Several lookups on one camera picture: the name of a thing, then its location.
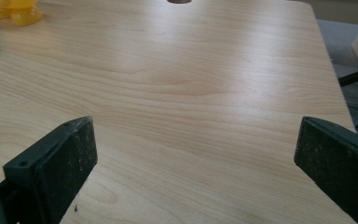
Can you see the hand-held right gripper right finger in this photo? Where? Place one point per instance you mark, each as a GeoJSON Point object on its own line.
{"type": "Point", "coordinates": [338, 161]}

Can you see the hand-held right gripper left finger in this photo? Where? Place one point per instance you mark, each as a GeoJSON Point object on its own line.
{"type": "Point", "coordinates": [56, 168]}

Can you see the yellow plastic toy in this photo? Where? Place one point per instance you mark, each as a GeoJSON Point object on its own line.
{"type": "Point", "coordinates": [15, 11]}

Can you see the brown round object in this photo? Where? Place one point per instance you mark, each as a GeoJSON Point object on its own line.
{"type": "Point", "coordinates": [179, 1]}

